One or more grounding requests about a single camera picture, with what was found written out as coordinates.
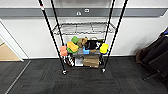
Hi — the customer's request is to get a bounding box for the small blue box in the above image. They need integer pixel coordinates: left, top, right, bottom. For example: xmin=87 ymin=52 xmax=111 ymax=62
xmin=82 ymin=46 xmax=91 ymax=55

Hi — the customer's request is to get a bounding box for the brown plush toy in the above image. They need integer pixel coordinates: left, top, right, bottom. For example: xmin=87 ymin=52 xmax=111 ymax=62
xmin=77 ymin=36 xmax=89 ymax=48

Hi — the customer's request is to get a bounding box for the yellow orange toy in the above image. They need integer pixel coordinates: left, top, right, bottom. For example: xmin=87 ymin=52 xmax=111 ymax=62
xmin=66 ymin=41 xmax=80 ymax=54

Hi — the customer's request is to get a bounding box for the green toy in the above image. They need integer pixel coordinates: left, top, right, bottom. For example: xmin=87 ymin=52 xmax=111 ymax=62
xmin=70 ymin=35 xmax=80 ymax=45

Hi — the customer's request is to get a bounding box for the small white box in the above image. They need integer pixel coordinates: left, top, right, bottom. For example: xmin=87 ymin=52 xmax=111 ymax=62
xmin=74 ymin=56 xmax=84 ymax=67

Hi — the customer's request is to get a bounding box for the brown cardboard box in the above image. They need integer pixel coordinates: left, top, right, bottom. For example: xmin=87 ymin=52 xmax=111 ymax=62
xmin=82 ymin=54 xmax=101 ymax=69

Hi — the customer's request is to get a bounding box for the yellow round toy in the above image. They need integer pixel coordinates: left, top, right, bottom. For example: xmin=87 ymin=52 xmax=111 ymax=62
xmin=99 ymin=42 xmax=110 ymax=54

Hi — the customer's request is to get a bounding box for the dark striped packet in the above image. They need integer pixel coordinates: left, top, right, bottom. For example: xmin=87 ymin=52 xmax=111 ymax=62
xmin=64 ymin=54 xmax=75 ymax=67

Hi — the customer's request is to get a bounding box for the salmon orange toy block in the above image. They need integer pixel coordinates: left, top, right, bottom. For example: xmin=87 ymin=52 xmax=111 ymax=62
xmin=59 ymin=45 xmax=68 ymax=57

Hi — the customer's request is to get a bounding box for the black draped chair cart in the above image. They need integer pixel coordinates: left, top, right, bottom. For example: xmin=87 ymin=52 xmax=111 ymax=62
xmin=134 ymin=28 xmax=168 ymax=84

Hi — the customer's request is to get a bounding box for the grey round wall outlet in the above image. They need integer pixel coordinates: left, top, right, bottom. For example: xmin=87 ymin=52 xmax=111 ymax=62
xmin=76 ymin=11 xmax=82 ymax=17

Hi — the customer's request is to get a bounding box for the black wire shelf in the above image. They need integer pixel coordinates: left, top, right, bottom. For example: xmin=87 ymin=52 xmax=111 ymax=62
xmin=37 ymin=0 xmax=129 ymax=75

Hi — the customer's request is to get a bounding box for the long grey wall band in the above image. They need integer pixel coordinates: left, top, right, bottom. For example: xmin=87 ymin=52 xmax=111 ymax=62
xmin=0 ymin=7 xmax=168 ymax=18

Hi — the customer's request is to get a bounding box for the white door frame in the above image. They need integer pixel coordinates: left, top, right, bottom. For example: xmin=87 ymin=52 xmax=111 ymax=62
xmin=0 ymin=20 xmax=25 ymax=63

